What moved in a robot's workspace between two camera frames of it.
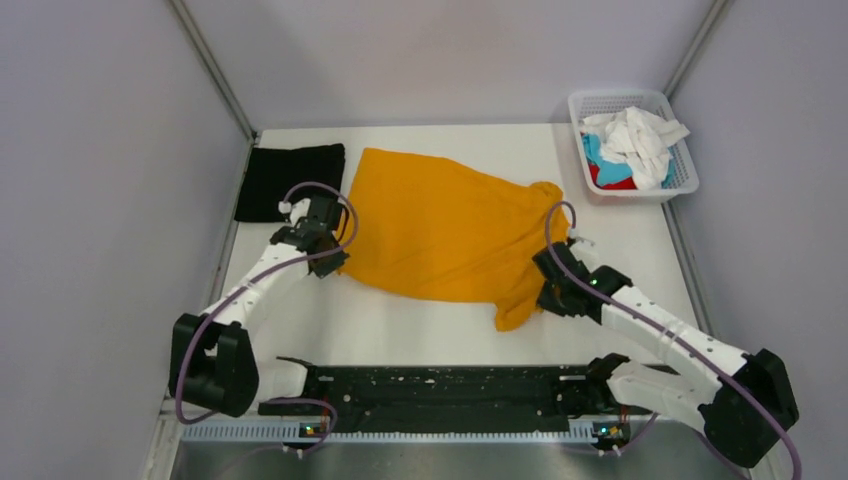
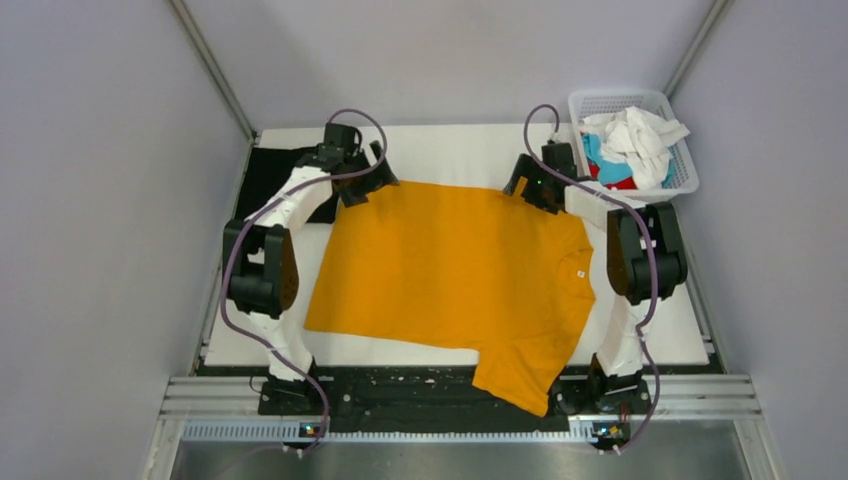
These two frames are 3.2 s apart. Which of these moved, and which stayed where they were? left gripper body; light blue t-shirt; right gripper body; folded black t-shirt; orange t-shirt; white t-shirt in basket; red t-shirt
Moved: right gripper body; orange t-shirt; left gripper body
Stayed: red t-shirt; folded black t-shirt; light blue t-shirt; white t-shirt in basket
